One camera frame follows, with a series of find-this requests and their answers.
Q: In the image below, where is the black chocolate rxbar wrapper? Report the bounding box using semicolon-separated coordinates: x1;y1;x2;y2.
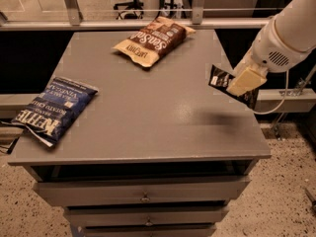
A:
208;65;259;110

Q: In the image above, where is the brown chip bag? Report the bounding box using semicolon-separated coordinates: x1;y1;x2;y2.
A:
114;16;196;68

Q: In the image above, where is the bottom grey drawer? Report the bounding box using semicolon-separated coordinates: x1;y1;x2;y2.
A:
84;225;216;237

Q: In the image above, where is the grey drawer cabinet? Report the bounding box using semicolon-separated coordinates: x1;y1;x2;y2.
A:
7;29;273;237

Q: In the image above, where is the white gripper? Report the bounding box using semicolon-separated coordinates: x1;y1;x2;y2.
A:
227;18;305;96

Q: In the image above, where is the black office chair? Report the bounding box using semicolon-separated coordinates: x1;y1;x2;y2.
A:
110;0;144;20

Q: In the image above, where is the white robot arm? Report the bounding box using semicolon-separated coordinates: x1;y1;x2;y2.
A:
227;0;316;96

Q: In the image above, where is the grey drawer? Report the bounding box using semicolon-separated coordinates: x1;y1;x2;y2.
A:
84;225;216;237
34;176;250;206
64;205;228;227

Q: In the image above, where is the middle grey drawer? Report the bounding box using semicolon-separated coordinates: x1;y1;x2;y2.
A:
64;205;228;227

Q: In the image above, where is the metal railing frame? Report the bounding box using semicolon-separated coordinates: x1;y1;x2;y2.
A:
0;0;316;32

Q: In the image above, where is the blue kettle chip bag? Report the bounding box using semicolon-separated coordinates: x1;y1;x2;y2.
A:
11;77;98;147

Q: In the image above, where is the top grey drawer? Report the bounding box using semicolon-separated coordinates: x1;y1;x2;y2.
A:
34;176;250;206

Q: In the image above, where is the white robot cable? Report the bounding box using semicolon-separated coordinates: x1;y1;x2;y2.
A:
252;69;290;116

